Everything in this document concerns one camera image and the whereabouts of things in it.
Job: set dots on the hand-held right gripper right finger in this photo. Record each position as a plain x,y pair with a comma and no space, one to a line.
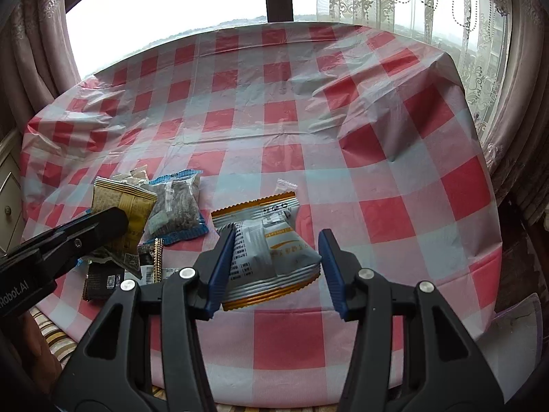
332,274

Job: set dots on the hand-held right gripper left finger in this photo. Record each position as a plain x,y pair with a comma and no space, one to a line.
221,270

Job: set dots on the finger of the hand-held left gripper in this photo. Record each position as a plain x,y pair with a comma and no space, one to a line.
94,229

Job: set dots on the yellow brown snack packet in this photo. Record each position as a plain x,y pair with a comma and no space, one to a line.
124,204

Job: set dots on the grey packet with orange trim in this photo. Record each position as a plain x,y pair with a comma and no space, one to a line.
270,257

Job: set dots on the silver foil snack packet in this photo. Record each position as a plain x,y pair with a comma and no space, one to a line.
122,261

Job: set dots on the long black snack packet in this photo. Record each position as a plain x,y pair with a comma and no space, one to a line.
101,286

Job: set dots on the black packet with gold trim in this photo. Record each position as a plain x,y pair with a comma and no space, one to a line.
155,259

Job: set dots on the cream snack packet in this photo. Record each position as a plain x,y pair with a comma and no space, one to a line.
134,176

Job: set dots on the clear packet with blue edges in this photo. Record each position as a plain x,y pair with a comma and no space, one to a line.
176,206

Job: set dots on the small clear sachet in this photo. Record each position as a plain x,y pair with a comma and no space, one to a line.
286,185

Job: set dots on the red checkered plastic tablecloth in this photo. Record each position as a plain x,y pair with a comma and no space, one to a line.
300,137

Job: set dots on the mauve embroidered curtain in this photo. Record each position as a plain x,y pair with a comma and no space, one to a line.
38,30
514,158

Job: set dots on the white lace curtain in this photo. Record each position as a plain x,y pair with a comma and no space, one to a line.
407,8

